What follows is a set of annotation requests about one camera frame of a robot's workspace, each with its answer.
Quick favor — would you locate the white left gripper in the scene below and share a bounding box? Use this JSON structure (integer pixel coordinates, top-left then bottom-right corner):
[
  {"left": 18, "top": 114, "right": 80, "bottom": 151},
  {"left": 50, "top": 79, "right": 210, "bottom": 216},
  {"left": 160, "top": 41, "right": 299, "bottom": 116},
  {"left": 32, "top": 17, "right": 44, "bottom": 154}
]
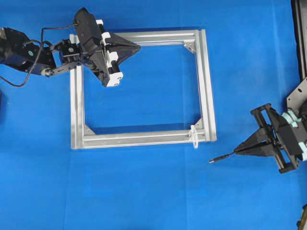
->
[{"left": 80, "top": 20, "right": 141, "bottom": 87}]

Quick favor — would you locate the teal right gripper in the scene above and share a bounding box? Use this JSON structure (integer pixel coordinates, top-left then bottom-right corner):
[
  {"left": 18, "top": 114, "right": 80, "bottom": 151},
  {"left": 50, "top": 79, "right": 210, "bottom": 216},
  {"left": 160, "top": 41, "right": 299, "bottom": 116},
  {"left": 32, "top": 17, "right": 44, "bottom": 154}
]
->
[{"left": 234, "top": 103, "right": 307, "bottom": 167}]

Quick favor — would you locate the black wire with plug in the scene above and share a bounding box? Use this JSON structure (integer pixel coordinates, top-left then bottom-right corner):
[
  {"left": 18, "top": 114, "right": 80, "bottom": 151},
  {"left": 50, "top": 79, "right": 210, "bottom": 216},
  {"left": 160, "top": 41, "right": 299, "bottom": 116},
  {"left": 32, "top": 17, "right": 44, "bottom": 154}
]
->
[{"left": 208, "top": 151, "right": 237, "bottom": 164}]

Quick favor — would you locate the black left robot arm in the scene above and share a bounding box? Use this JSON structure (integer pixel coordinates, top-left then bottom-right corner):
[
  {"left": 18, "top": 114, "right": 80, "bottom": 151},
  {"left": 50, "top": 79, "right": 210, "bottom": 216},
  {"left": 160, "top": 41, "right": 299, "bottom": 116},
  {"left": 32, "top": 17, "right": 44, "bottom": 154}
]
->
[{"left": 0, "top": 20, "right": 141, "bottom": 87}]

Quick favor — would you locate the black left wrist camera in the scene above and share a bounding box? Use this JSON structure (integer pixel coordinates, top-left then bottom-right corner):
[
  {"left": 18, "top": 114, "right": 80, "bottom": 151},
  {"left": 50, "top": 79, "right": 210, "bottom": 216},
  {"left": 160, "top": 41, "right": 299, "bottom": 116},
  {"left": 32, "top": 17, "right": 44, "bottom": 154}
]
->
[{"left": 73, "top": 8, "right": 109, "bottom": 87}]

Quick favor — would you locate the black left camera cable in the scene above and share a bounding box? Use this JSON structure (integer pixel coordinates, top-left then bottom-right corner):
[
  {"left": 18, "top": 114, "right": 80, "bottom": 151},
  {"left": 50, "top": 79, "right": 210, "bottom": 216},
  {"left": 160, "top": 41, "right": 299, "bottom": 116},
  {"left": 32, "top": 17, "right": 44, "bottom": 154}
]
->
[{"left": 0, "top": 23, "right": 80, "bottom": 87}]

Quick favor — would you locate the white string loop clip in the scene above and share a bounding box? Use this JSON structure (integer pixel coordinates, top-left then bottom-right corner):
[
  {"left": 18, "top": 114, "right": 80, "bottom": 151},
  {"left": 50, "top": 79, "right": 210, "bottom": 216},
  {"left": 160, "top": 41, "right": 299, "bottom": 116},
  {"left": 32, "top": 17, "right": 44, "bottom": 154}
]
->
[{"left": 189, "top": 125, "right": 199, "bottom": 149}]

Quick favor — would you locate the aluminium extrusion frame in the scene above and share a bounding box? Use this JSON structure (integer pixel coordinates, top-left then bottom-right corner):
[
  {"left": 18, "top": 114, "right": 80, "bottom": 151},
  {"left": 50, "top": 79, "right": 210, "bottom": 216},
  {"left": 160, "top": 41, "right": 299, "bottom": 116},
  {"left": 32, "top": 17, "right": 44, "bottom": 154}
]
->
[{"left": 69, "top": 28, "right": 218, "bottom": 150}]

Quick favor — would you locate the black vertical rail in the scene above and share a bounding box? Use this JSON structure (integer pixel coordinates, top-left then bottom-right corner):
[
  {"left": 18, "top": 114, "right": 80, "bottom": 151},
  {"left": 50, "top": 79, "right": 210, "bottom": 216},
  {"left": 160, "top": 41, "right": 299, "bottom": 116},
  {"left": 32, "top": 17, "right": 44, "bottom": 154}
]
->
[{"left": 291, "top": 0, "right": 307, "bottom": 81}]

